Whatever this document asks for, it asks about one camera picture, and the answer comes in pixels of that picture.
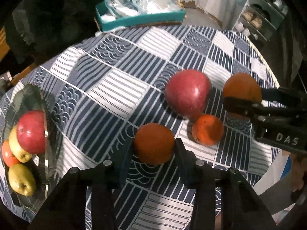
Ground small orange tangerine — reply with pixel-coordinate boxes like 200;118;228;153
134;122;175;166

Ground large orange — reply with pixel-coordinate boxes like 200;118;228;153
1;140;20;167

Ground person's right hand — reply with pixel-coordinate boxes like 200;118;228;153
290;154;306;205

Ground small orange on table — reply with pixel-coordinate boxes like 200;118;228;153
191;114;224;146

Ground large red apple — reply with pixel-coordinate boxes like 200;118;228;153
164;70;212;121

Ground grey shoe rack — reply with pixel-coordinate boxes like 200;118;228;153
232;0;288;43

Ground blue white patterned tablecloth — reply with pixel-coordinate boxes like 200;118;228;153
0;25;280;230

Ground clear glass plate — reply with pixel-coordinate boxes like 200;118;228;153
3;84;55;213

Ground white plastic bags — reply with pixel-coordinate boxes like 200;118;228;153
100;0;182;22

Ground teal storage box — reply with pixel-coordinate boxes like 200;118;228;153
96;1;186;32

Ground dark hanging clothes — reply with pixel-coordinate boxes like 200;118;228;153
1;0;103;63

